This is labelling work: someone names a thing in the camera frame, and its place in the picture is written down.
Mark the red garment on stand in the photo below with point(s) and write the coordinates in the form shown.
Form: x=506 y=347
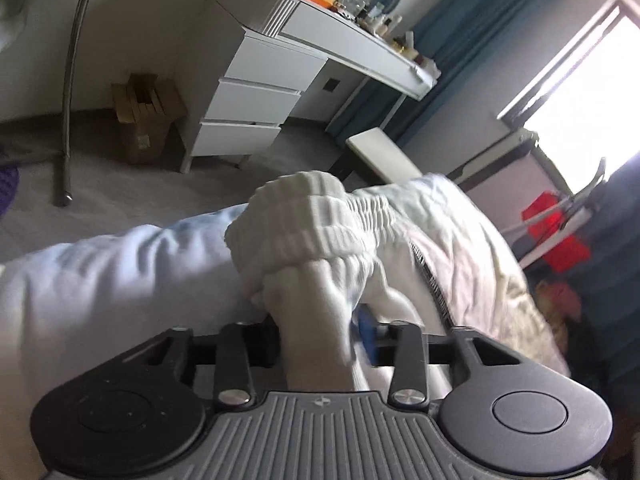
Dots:
x=571 y=251

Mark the white seat black stool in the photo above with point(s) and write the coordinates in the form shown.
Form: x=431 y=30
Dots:
x=376 y=159

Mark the cardboard box on floor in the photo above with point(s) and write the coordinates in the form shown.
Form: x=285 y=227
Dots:
x=146 y=107

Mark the metal clothes rack pole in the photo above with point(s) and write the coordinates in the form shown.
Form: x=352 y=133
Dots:
x=63 y=174

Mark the white panel heater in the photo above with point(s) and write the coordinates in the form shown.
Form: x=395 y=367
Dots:
x=505 y=178

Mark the cosmetic bottles on table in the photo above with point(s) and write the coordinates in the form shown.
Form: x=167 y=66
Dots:
x=373 y=19

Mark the white dressing table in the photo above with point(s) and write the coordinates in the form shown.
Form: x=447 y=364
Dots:
x=246 y=63

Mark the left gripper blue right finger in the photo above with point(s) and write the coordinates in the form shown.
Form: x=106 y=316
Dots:
x=420 y=363

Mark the left teal curtain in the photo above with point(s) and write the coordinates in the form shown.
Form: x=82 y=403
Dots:
x=459 y=36

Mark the cream white zip jacket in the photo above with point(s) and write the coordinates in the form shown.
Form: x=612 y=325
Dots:
x=302 y=250

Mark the garment steamer stand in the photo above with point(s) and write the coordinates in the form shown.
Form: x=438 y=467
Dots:
x=575 y=210

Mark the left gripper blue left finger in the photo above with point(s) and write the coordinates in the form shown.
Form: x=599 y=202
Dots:
x=237 y=367

